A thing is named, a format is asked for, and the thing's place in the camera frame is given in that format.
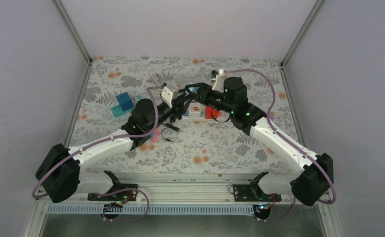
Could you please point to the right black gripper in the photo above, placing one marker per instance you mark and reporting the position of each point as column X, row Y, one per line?
column 203, row 88

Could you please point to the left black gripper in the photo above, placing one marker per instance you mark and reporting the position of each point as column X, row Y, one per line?
column 178, row 103

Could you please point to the white cube adapter with tiger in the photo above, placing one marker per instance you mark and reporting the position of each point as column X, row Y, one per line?
column 194, row 111

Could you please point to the black power adapter with cable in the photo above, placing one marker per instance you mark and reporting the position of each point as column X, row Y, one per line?
column 169, row 125

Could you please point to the red cube socket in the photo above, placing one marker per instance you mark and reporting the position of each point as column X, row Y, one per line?
column 211, row 113

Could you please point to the dark blue cube socket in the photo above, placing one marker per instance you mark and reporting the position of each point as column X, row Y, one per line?
column 125, row 101

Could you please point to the pale blue small charger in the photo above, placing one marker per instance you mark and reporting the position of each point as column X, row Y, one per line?
column 192, row 89

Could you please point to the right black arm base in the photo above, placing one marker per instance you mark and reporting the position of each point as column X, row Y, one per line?
column 248, row 193

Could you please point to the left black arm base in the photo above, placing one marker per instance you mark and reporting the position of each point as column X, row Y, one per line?
column 116, row 200

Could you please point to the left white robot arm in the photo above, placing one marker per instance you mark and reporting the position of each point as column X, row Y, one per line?
column 66, row 171

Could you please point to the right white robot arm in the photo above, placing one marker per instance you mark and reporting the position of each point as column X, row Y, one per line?
column 311, row 176

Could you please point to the white multicolour power strip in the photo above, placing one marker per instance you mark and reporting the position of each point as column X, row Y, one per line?
column 222, row 116

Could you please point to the pink triangular power strip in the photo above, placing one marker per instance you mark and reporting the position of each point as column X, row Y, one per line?
column 155, row 136

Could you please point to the floral table cloth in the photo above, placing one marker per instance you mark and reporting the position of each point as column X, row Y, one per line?
column 200, row 146

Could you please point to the teal power strip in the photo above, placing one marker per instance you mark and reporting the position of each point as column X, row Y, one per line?
column 118, row 110

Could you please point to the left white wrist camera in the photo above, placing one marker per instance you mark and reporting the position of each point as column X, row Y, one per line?
column 169, row 93

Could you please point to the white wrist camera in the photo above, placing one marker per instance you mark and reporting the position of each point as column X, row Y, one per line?
column 169, row 93
column 217, row 79

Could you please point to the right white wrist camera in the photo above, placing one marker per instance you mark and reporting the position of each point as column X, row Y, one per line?
column 217, row 79

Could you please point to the aluminium rail frame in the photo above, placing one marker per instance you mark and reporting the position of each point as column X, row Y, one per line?
column 183, row 205

